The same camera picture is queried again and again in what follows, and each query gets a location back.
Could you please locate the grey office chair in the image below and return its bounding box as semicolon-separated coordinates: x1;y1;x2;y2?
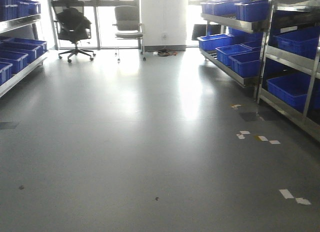
113;5;147;61

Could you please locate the steel rack right side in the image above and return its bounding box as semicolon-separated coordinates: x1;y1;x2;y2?
198;0;320;140

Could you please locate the steel rack left side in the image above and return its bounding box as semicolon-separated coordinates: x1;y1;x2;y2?
0;0;48;96

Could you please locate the steel rack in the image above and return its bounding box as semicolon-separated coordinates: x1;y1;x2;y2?
198;0;320;140
0;0;48;96

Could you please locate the black office chair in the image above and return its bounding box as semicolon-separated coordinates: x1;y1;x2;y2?
51;0;96;63

